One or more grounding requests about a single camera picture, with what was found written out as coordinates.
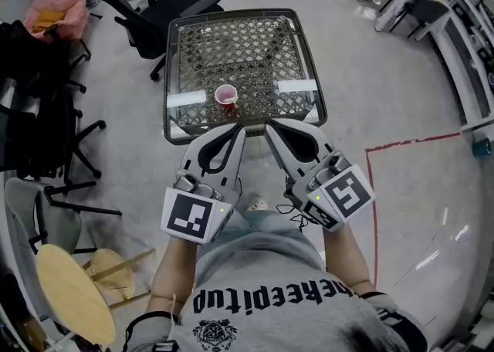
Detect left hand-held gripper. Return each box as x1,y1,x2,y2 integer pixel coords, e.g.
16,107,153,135
161,123,247,245

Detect pink cloth bundle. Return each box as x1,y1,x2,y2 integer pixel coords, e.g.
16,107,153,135
24,0,90,39

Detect person's left forearm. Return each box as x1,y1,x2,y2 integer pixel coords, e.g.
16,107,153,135
145,233,202,319

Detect person's shoe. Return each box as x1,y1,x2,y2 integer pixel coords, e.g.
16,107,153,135
245,195,270,212

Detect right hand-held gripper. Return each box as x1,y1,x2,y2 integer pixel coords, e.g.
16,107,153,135
265,117,376,233

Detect white shelf unit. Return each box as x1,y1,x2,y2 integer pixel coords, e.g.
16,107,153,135
423,0,494,132

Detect black office chair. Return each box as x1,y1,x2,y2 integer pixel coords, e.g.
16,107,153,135
72,0,225,82

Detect grey plastic chair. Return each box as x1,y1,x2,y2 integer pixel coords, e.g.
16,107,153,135
3,177,124,323

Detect chair with black clothing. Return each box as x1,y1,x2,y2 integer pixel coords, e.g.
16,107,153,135
0,19,107,190

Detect red cup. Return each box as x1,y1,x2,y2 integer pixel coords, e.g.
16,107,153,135
214,83,239,120

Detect person's right forearm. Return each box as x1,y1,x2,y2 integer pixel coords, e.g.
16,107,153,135
321,222,378,298

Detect grey printed shirt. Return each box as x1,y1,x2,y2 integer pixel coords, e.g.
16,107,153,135
167,226,428,352

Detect glass-topped rattan table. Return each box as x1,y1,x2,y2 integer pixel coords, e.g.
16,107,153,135
162,8,329,146

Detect blue jeans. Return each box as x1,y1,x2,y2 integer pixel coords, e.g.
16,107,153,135
226,209,300,236

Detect round wooden stool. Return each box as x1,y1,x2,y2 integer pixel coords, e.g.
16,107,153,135
36,243,157,347

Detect teal container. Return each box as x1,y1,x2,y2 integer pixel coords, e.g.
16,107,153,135
472,137,494,159

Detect red floor tape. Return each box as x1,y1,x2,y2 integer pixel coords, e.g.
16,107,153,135
364,132,462,290

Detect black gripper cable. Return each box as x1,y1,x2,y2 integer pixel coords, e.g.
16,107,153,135
275,187,311,234

